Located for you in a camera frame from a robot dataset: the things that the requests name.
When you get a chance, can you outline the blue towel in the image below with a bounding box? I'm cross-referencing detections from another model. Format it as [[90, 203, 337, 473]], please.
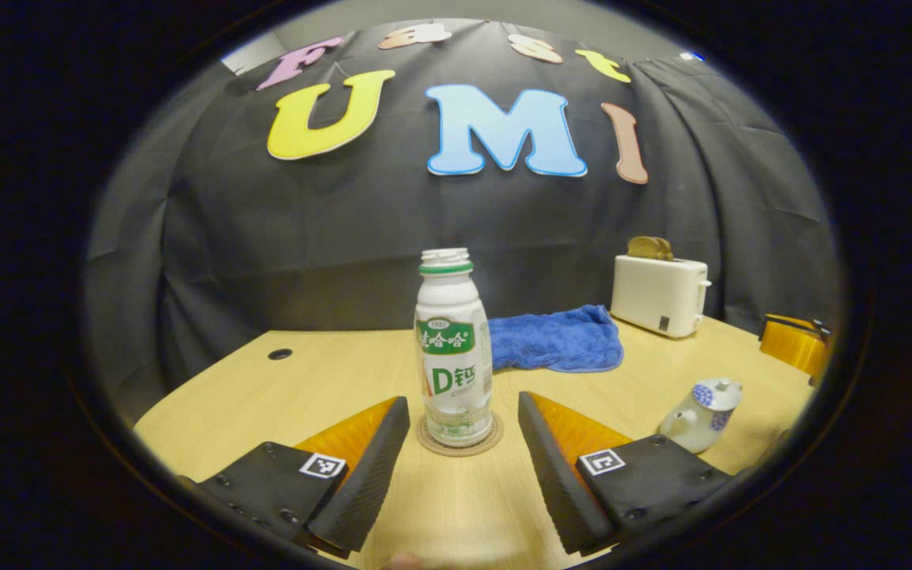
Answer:
[[488, 305, 625, 374]]

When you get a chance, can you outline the white green-label water bottle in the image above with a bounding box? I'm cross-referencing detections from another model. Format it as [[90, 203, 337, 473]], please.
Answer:
[[414, 248, 495, 448]]

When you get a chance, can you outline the black backdrop cloth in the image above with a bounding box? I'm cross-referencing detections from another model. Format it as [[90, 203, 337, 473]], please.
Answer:
[[84, 19, 843, 416]]

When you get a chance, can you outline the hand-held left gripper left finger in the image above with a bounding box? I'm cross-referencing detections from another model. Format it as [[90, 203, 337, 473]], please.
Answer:
[[179, 396, 412, 559]]

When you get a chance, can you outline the white toaster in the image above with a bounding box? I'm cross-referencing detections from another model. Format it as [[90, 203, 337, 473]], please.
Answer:
[[610, 254, 713, 340]]

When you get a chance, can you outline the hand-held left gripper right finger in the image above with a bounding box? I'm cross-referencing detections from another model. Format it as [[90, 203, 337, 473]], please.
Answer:
[[518, 391, 742, 557]]

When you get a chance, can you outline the round brown coaster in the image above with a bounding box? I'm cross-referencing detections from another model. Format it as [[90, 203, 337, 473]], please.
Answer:
[[416, 411, 504, 458]]

